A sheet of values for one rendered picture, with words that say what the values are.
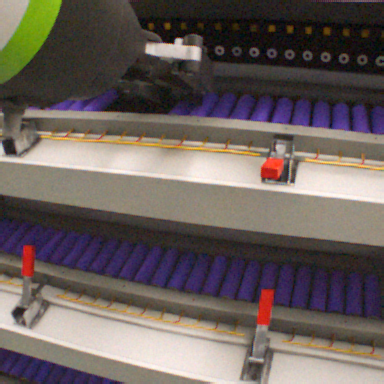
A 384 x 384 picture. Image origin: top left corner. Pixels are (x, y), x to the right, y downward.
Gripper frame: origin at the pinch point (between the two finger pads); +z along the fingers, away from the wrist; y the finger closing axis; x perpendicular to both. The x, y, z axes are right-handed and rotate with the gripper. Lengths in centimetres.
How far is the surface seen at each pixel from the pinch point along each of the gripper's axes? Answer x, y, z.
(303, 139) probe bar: -4.1, 12.8, -0.5
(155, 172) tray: -8.3, 0.7, -3.7
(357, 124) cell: -1.8, 17.8, 3.5
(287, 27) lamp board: 8.7, 9.8, 8.0
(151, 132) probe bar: -4.7, -1.5, -0.1
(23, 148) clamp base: -7.3, -14.5, -3.1
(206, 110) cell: -1.9, 2.6, 3.8
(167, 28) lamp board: 8.3, -4.3, 8.2
